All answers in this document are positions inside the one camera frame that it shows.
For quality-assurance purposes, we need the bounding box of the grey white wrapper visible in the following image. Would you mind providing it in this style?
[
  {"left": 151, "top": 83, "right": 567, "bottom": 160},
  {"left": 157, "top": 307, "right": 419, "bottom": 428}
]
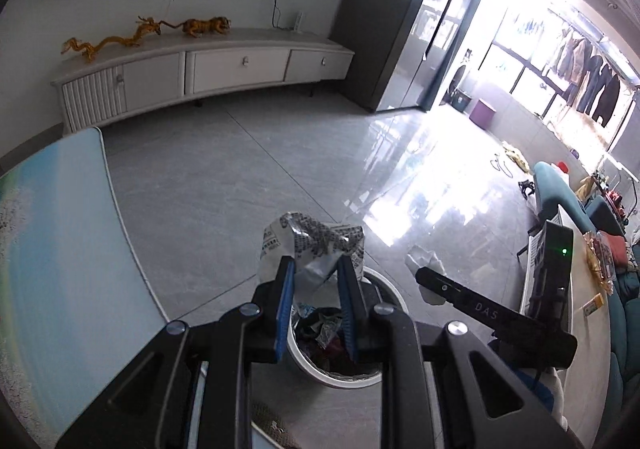
[{"left": 257, "top": 212, "right": 364, "bottom": 307}]

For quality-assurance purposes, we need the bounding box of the white tissue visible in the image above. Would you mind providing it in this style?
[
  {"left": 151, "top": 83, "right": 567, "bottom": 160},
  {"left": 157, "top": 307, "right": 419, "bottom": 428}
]
[{"left": 404, "top": 244, "right": 449, "bottom": 305}]

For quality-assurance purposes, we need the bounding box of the white round trash bin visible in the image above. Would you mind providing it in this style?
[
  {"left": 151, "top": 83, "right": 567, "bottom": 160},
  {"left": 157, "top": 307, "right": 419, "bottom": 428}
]
[{"left": 286, "top": 263, "right": 412, "bottom": 389}]

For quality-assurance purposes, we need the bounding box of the landscape print table mat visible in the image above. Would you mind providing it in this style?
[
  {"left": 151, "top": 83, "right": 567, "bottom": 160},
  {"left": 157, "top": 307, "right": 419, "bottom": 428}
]
[{"left": 1, "top": 128, "right": 167, "bottom": 448}]

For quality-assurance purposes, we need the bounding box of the purple storage box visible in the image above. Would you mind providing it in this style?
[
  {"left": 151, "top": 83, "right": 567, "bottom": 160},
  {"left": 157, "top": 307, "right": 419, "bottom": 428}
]
[{"left": 469, "top": 99, "right": 496, "bottom": 130}]

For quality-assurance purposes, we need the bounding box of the white TV cabinet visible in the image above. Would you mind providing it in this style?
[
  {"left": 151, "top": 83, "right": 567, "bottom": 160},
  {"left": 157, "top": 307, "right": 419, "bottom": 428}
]
[{"left": 51, "top": 28, "right": 355, "bottom": 134}]

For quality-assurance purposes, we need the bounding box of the grey tall cabinet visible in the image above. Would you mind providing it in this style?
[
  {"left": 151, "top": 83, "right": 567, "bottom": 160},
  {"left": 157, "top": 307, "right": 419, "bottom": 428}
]
[{"left": 326, "top": 0, "right": 490, "bottom": 113}]

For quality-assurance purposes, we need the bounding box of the golden tiger figurine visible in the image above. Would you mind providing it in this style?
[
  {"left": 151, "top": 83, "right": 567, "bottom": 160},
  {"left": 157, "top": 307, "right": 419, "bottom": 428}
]
[{"left": 160, "top": 16, "right": 231, "bottom": 38}]

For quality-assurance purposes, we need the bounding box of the golden dragon figurine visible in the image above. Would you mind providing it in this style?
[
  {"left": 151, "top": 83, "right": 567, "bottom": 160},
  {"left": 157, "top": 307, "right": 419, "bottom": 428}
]
[{"left": 61, "top": 16, "right": 162, "bottom": 63}]

